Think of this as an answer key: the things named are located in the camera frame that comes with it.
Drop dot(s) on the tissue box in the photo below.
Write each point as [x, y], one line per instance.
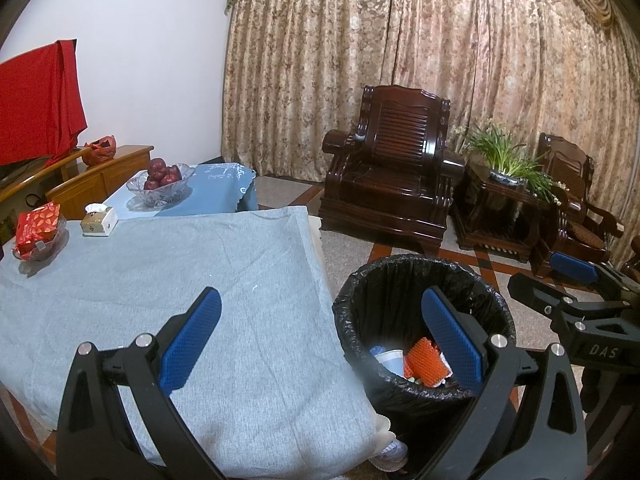
[97, 225]

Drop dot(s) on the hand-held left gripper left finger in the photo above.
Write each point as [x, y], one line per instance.
[192, 340]

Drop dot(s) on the wooden television cabinet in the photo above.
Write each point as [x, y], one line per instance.
[115, 170]

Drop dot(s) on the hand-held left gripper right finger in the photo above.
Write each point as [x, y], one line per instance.
[452, 335]

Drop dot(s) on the dark wooden armchair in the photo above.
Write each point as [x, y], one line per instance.
[565, 160]
[400, 135]

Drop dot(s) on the dark wooden side table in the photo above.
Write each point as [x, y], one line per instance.
[495, 210]

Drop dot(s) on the white paper cup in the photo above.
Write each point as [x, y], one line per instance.
[390, 361]

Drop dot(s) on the cream table cover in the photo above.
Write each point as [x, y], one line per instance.
[382, 425]

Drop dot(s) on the dark red apple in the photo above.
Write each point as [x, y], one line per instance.
[151, 184]
[157, 166]
[173, 172]

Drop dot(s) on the glass fruit bowl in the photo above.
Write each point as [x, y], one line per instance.
[160, 198]

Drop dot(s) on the black bagged trash bin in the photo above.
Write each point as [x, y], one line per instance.
[400, 285]

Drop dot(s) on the potted green plant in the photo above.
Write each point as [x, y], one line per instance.
[500, 155]

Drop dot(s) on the red cloth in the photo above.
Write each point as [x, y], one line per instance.
[35, 100]

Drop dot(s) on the grey blanket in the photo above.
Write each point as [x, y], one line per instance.
[260, 360]

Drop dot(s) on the patterned beige curtain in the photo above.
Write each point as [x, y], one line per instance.
[400, 35]

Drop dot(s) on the red plastic bag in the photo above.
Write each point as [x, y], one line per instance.
[100, 152]

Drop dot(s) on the red snack packet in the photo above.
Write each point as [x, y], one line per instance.
[37, 225]

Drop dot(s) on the blue tablecloth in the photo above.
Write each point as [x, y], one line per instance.
[220, 185]

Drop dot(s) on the blue plastic bag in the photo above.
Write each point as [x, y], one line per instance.
[377, 350]

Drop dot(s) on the glass dish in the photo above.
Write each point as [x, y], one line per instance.
[52, 250]

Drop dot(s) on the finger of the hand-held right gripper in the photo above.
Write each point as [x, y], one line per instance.
[575, 267]
[537, 295]

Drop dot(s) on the person's white shoe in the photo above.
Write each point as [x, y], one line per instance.
[390, 455]

